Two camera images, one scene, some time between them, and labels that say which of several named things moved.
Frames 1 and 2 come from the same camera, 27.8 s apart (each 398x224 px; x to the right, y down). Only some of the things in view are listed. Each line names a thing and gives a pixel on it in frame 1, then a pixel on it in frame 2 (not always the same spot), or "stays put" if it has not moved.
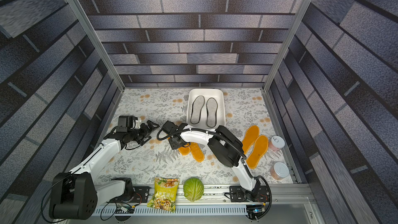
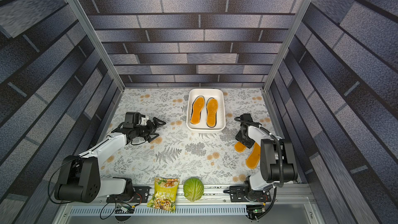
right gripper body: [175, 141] → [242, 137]
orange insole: [184, 150] → [198, 106]
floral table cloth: [143, 163] stays put
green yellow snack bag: [165, 194] stays put
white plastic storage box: [205, 108] stays put
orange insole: [260, 146] stays put
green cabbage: [193, 189] stays put
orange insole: [196, 152] → [212, 107]
